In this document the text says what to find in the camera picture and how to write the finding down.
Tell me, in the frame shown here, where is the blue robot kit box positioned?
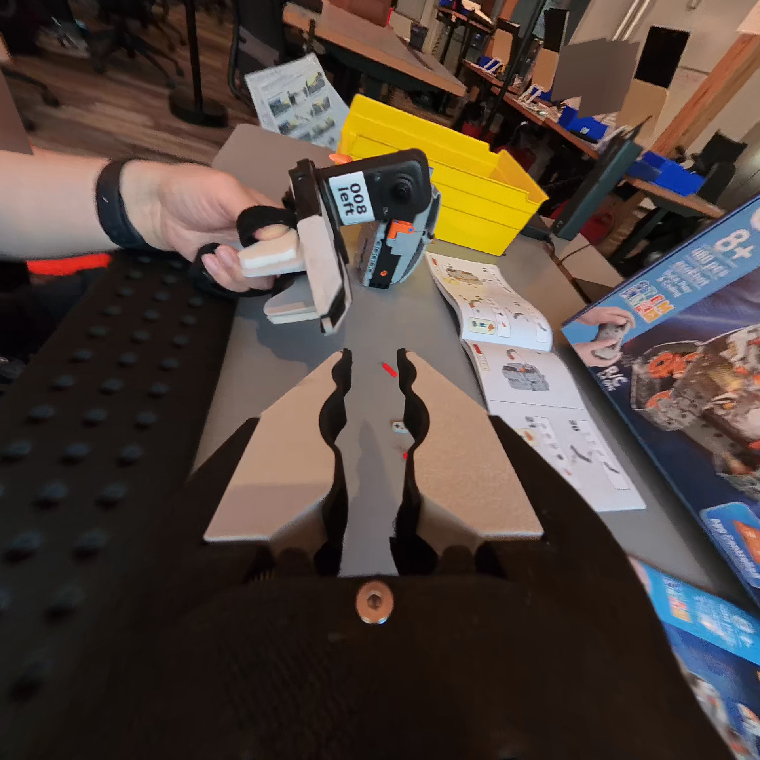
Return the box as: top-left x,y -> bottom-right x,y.
561,193 -> 760,606

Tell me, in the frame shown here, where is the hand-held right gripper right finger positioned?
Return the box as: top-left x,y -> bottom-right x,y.
389,349 -> 545,576

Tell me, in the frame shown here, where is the printed photo sheet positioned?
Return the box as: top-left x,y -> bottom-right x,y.
245,52 -> 351,150

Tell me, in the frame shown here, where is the black wrist band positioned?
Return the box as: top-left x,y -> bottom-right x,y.
95,157 -> 149,250

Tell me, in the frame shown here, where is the black pole stand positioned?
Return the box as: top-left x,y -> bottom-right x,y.
169,0 -> 229,128

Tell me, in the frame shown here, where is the small blue manual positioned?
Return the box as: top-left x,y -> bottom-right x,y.
629,558 -> 760,760

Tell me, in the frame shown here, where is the white instruction booklet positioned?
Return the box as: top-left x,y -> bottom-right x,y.
424,252 -> 647,514

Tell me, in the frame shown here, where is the blue parts bin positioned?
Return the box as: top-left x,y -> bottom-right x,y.
558,106 -> 609,141
626,151 -> 707,197

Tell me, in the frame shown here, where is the grey black robot model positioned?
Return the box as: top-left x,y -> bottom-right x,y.
329,151 -> 443,291

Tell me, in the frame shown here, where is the yellow plastic bin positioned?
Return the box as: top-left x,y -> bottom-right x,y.
337,93 -> 550,256

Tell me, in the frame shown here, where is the person's left hand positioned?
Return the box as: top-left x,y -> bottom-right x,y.
122,160 -> 298,295

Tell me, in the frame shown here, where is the orange red object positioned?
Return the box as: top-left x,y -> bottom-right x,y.
27,252 -> 114,275

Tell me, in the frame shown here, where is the person's left forearm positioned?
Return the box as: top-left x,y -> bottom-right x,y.
0,148 -> 114,262

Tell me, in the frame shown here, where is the grey top office desk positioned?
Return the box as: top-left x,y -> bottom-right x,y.
284,3 -> 467,99

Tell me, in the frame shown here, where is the black perforated panel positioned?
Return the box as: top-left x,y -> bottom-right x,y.
0,249 -> 238,760

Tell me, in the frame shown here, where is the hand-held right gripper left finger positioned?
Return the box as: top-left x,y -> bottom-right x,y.
203,349 -> 354,576

